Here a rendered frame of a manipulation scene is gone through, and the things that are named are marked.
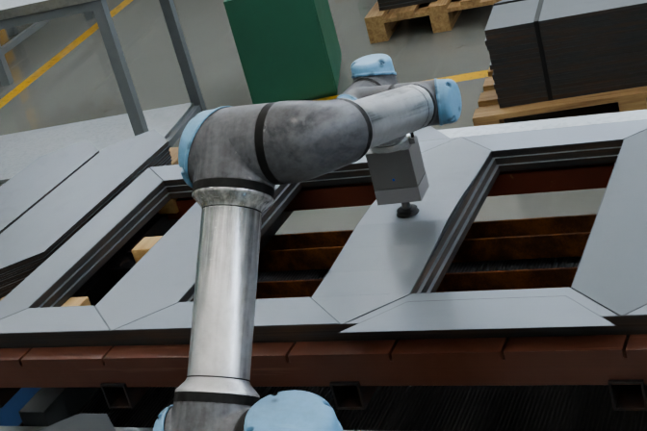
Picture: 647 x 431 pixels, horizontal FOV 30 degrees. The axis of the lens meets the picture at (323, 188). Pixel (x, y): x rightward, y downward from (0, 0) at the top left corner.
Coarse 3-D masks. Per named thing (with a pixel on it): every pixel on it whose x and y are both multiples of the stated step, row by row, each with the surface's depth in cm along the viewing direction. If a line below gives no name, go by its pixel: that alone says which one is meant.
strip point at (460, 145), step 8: (448, 144) 253; (456, 144) 251; (464, 144) 250; (472, 144) 249; (424, 152) 252; (432, 152) 251; (440, 152) 250; (448, 152) 249; (456, 152) 248; (464, 152) 246; (472, 152) 245
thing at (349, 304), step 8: (328, 296) 203; (336, 296) 202; (344, 296) 202; (352, 296) 201; (360, 296) 200; (368, 296) 200; (376, 296) 199; (384, 296) 198; (392, 296) 198; (400, 296) 197; (320, 304) 201; (328, 304) 201; (336, 304) 200; (344, 304) 199; (352, 304) 198; (360, 304) 198; (368, 304) 197; (376, 304) 196; (384, 304) 196; (328, 312) 198; (336, 312) 197; (344, 312) 197; (352, 312) 196; (360, 312) 195; (368, 312) 195
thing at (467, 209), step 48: (576, 144) 236; (288, 192) 257; (480, 192) 233; (192, 288) 221; (432, 288) 203; (0, 336) 223; (48, 336) 219; (96, 336) 214; (144, 336) 210; (288, 336) 199; (336, 336) 195; (384, 336) 192; (432, 336) 188; (480, 336) 185; (528, 336) 182
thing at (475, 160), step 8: (480, 152) 244; (488, 152) 243; (424, 160) 248; (432, 160) 247; (440, 160) 246; (448, 160) 245; (456, 160) 244; (464, 160) 243; (472, 160) 242; (480, 160) 240; (432, 168) 243; (440, 168) 242; (448, 168) 241; (456, 168) 239; (464, 168) 238
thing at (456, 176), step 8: (472, 168) 237; (480, 168) 236; (432, 176) 239; (440, 176) 238; (448, 176) 236; (456, 176) 235; (464, 176) 234; (472, 176) 233; (432, 184) 234; (440, 184) 233; (448, 184) 233; (456, 184) 231
